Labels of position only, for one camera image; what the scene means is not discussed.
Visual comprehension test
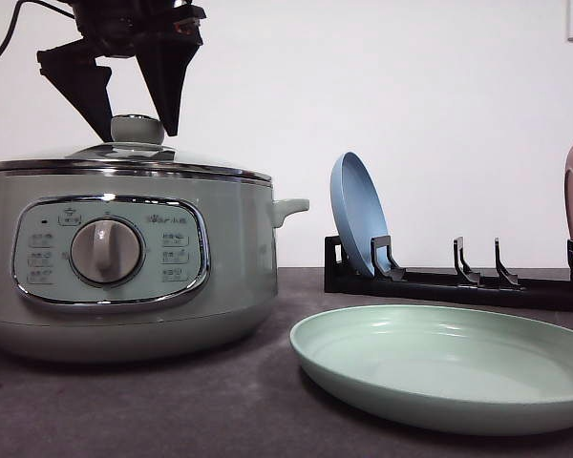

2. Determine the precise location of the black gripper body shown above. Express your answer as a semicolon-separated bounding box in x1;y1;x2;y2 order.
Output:
71;0;207;56

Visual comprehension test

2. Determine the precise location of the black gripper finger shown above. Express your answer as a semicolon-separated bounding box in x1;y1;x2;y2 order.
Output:
135;23;203;136
37;40;113;141

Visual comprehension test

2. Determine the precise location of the glass steamer lid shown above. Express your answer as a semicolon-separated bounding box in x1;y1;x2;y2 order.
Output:
0;115;272;182

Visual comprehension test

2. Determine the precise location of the green plate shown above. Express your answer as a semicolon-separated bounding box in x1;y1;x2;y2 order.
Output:
289;304;573;435

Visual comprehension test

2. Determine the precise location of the green electric steamer pot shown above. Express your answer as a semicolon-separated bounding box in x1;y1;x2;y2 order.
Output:
0;158;309;364

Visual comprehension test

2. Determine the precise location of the blue plate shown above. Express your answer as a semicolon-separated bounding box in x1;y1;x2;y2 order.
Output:
330;152;389;276

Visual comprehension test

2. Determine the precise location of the black plate rack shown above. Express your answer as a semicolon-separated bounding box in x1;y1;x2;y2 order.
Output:
325;236;573;311

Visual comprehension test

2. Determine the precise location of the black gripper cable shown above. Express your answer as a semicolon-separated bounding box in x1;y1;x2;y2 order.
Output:
0;0;75;55

